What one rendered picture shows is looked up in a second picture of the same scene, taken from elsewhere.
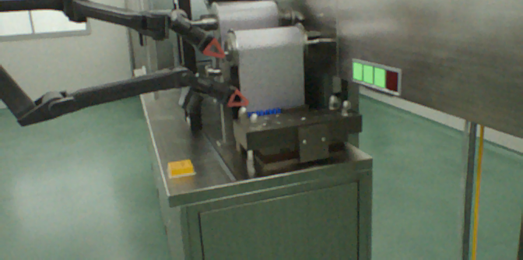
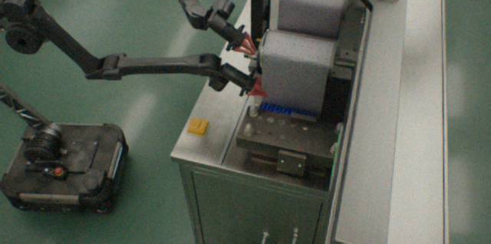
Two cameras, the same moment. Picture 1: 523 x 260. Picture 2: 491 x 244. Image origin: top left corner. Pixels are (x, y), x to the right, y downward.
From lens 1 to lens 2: 1.12 m
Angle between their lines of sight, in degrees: 43
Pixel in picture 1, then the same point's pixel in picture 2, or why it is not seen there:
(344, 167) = (309, 191)
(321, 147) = (297, 169)
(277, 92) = (295, 97)
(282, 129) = (266, 145)
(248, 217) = (227, 186)
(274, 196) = (247, 183)
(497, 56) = not seen: outside the picture
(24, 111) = (89, 71)
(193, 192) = (187, 160)
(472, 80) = not seen: outside the picture
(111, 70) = not seen: outside the picture
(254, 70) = (276, 76)
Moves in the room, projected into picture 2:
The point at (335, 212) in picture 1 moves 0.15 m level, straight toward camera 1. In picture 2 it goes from (298, 209) to (273, 235)
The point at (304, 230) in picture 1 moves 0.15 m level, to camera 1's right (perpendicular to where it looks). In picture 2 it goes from (271, 207) to (303, 225)
